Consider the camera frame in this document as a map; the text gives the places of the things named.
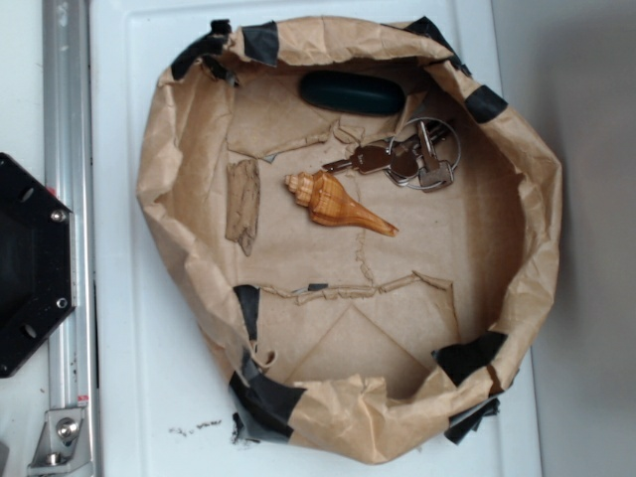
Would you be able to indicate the dark green plastic pickle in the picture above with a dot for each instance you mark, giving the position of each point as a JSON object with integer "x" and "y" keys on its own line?
{"x": 352, "y": 93}

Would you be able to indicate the orange conch seashell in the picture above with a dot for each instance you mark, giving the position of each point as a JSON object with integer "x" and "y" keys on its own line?
{"x": 329, "y": 204}

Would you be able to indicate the brown paper bag bin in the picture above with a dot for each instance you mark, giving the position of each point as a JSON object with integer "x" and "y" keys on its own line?
{"x": 342, "y": 339}

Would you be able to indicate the brown driftwood piece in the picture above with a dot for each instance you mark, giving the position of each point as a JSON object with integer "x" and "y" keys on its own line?
{"x": 243, "y": 203}

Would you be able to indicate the silver key bunch with rings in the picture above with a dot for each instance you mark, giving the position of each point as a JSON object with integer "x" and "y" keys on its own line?
{"x": 412, "y": 162}

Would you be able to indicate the white plastic tray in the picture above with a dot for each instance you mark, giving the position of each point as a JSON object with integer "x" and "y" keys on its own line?
{"x": 165, "y": 408}

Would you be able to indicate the black octagonal mount plate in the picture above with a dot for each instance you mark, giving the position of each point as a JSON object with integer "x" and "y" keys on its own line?
{"x": 37, "y": 291}

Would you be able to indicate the aluminium extrusion rail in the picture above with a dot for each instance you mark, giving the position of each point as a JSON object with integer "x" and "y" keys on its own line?
{"x": 73, "y": 362}

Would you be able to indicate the metal corner bracket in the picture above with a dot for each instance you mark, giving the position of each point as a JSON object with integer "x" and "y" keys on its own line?
{"x": 63, "y": 448}

